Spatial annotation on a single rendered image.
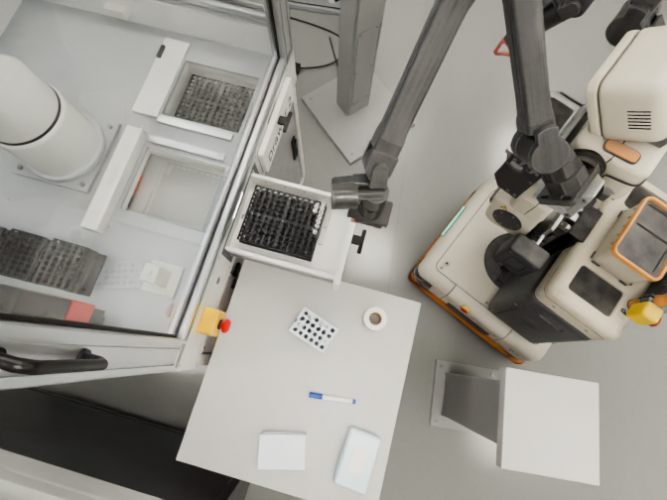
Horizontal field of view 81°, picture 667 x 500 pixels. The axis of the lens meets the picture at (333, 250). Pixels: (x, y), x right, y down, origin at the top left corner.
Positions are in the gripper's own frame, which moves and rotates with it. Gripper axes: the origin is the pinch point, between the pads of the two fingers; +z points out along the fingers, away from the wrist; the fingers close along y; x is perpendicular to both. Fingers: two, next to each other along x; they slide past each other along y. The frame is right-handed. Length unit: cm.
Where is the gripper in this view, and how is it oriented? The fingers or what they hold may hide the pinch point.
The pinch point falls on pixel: (365, 221)
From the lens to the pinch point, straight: 104.7
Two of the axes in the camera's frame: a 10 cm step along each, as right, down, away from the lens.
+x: -2.6, 9.3, -2.6
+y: -9.6, -2.6, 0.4
